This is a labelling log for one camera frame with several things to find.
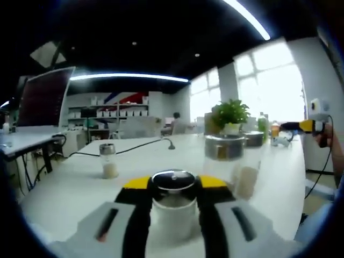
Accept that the green potted plant white pot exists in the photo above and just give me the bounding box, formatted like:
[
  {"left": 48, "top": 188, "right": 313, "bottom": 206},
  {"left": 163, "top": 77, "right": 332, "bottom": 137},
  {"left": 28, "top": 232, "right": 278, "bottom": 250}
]
[{"left": 211, "top": 98, "right": 252, "bottom": 135}]

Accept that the grey mesh office chair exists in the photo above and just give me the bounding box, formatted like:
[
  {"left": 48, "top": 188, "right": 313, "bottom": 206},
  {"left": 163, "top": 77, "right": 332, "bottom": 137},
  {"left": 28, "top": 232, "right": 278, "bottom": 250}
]
[{"left": 117, "top": 117, "right": 159, "bottom": 139}]

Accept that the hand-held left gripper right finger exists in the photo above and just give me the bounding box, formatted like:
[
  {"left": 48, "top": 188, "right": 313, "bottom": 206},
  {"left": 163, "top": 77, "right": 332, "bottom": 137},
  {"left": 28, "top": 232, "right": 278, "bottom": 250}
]
[{"left": 197, "top": 174, "right": 304, "bottom": 258}]

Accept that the black power cable with plug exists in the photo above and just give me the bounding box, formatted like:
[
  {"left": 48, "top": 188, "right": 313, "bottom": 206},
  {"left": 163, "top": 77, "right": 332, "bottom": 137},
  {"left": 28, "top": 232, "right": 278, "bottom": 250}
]
[{"left": 53, "top": 133, "right": 176, "bottom": 158}]

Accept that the white storage shelf rack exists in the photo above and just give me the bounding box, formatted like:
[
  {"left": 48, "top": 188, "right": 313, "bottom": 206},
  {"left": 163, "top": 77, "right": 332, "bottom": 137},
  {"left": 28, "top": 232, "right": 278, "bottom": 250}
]
[{"left": 67, "top": 92, "right": 150, "bottom": 140}]

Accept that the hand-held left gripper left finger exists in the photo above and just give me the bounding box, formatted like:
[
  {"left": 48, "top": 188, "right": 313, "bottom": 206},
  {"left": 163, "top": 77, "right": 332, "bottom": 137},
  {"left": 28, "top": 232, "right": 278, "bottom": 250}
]
[{"left": 51, "top": 175, "right": 153, "bottom": 258}]

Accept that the glass seasoning bottle steel lid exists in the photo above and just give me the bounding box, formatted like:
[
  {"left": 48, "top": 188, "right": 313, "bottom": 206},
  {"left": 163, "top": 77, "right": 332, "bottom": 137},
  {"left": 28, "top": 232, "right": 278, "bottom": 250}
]
[
  {"left": 98, "top": 143, "right": 119, "bottom": 180},
  {"left": 238, "top": 131, "right": 266, "bottom": 202},
  {"left": 203, "top": 134, "right": 247, "bottom": 202},
  {"left": 150, "top": 168, "right": 200, "bottom": 244}
]

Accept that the brown paper bag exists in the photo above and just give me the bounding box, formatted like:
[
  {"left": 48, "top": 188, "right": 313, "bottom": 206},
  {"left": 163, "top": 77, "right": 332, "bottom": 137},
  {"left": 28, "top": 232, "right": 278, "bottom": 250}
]
[{"left": 204, "top": 112, "right": 216, "bottom": 135}]

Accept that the person's right hand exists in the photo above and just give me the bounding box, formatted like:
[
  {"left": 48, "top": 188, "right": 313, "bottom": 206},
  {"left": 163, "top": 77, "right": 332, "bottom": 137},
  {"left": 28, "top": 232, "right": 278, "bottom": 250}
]
[{"left": 313, "top": 125, "right": 335, "bottom": 151}]

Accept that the white game controller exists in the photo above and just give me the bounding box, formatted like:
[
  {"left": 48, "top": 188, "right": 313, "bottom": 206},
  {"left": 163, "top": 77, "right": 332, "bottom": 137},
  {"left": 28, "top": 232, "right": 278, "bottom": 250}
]
[{"left": 276, "top": 135, "right": 293, "bottom": 148}]

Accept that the green drink bottle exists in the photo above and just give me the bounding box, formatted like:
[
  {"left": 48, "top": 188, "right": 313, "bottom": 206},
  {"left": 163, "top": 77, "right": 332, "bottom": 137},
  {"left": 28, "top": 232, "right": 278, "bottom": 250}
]
[{"left": 257, "top": 112, "right": 269, "bottom": 142}]

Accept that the white laptop red-text screen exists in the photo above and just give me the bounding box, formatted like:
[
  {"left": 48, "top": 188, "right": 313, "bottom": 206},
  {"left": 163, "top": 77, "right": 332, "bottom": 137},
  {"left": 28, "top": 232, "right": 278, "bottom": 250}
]
[{"left": 0, "top": 66, "right": 76, "bottom": 159}]

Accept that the white ceiling air conditioner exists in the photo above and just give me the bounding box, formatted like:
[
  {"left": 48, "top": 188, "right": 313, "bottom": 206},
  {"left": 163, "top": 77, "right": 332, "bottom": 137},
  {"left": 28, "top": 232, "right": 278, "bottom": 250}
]
[{"left": 30, "top": 40, "right": 67, "bottom": 68}]

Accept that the long ceiling light strip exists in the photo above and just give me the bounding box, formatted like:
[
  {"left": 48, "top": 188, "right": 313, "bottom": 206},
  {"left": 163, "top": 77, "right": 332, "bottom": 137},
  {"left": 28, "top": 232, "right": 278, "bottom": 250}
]
[
  {"left": 223, "top": 0, "right": 271, "bottom": 41},
  {"left": 70, "top": 73, "right": 189, "bottom": 83}
]

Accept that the orange drink bottle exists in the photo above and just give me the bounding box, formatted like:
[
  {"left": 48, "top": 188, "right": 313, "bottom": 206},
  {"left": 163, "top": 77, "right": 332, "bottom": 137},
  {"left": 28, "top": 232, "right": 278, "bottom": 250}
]
[{"left": 270, "top": 121, "right": 280, "bottom": 146}]

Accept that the large bright window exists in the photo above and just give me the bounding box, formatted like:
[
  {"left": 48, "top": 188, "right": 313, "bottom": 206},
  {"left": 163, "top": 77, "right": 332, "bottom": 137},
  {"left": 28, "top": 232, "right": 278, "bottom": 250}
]
[
  {"left": 233, "top": 44, "right": 306, "bottom": 121},
  {"left": 189, "top": 68, "right": 223, "bottom": 127}
]

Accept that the row of white storage bins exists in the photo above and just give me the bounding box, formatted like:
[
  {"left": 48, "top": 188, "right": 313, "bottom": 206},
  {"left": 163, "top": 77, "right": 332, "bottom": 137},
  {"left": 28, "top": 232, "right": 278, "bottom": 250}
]
[{"left": 68, "top": 110, "right": 148, "bottom": 118}]

